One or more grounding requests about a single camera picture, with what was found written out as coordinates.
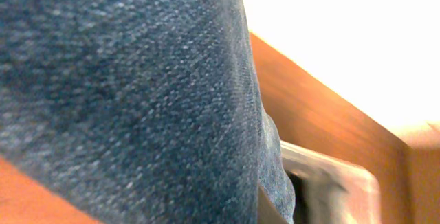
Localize clear plastic storage bin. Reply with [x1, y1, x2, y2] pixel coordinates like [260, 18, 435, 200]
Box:
[280, 141, 381, 224]

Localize dark blue jeans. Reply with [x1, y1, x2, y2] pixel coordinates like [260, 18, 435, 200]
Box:
[1, 0, 295, 223]

